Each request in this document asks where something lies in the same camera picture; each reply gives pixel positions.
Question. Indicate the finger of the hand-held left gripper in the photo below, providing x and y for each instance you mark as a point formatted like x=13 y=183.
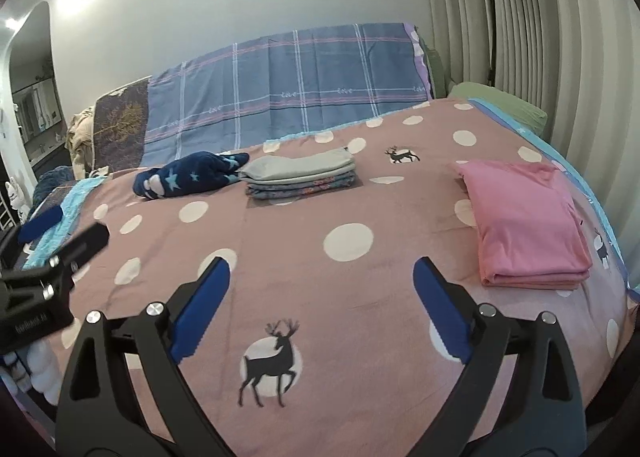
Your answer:
x=40 y=227
x=82 y=247

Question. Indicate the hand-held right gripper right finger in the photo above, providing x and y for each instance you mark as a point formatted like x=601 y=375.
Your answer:
x=445 y=312

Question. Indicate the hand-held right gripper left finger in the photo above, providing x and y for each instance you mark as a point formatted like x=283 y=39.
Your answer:
x=205 y=307

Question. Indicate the grey t-shirt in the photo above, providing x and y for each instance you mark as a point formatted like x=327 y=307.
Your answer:
x=300 y=164

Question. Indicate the beige clothes pile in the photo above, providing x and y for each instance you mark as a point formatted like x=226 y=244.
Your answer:
x=82 y=137

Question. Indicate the white cat figure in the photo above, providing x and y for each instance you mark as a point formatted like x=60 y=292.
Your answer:
x=17 y=197

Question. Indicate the dark blue knit blanket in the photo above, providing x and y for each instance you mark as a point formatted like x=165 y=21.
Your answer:
x=52 y=179

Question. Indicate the white fluffy cloth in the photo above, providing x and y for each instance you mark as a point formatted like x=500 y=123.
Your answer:
x=42 y=372

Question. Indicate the pink polka-dot deer blanket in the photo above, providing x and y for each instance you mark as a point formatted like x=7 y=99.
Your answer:
x=350 y=287

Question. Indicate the pink garment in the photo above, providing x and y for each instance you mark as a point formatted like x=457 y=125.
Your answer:
x=525 y=222

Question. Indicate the navy star-print cloth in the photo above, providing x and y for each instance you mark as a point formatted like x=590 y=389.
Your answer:
x=190 y=174

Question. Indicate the purple tree-print bedsheet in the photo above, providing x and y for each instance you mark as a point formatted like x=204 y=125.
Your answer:
x=120 y=122

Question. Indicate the floral patterned garment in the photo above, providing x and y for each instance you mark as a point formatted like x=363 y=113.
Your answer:
x=300 y=189

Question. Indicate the green pillow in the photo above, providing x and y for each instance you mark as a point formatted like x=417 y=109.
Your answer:
x=500 y=102

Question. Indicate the blue plaid sheet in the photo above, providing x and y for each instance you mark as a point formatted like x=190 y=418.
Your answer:
x=300 y=67

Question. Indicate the beige pleated curtain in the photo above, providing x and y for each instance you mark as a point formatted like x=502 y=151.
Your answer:
x=550 y=27

